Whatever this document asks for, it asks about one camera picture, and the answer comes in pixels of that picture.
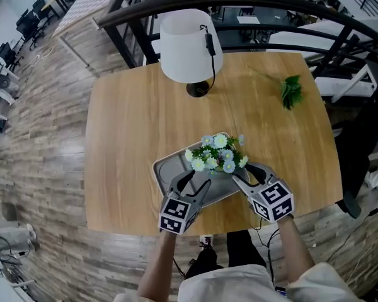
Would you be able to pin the person's white shirt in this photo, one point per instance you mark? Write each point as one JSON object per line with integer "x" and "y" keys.
{"x": 226, "y": 285}

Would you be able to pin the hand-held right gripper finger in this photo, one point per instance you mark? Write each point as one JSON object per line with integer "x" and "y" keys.
{"x": 264, "y": 171}
{"x": 244, "y": 187}

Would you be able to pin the green artificial leaf sprig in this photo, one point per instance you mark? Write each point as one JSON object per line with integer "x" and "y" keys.
{"x": 291, "y": 90}

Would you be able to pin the person's white shoe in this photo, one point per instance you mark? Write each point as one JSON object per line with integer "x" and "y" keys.
{"x": 206, "y": 241}

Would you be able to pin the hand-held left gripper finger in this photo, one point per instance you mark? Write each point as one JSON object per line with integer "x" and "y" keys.
{"x": 176, "y": 187}
{"x": 201, "y": 195}

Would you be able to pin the person's left forearm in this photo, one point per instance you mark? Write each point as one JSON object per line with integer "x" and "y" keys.
{"x": 156, "y": 263}

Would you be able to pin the grey tray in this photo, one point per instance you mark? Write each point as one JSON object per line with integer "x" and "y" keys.
{"x": 173, "y": 168}

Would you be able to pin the black office chair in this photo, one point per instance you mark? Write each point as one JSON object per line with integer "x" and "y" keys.
{"x": 39, "y": 8}
{"x": 8, "y": 55}
{"x": 359, "y": 156}
{"x": 30, "y": 27}

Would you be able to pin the person's right forearm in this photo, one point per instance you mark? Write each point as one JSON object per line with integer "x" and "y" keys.
{"x": 294, "y": 250}

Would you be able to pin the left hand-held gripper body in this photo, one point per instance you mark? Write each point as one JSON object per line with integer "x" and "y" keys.
{"x": 174, "y": 214}

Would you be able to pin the white patterned table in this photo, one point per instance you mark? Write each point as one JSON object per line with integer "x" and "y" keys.
{"x": 88, "y": 5}

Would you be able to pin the white and blue flower bouquet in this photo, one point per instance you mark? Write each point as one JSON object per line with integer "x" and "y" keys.
{"x": 219, "y": 156}

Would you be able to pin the small white table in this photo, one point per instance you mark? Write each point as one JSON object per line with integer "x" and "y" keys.
{"x": 248, "y": 20}

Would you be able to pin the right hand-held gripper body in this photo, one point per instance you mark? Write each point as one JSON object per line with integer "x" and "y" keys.
{"x": 272, "y": 200}

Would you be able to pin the white shade table lamp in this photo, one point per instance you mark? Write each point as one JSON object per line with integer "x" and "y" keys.
{"x": 189, "y": 49}

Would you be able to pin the person's black trousers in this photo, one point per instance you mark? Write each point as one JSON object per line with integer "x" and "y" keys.
{"x": 244, "y": 250}

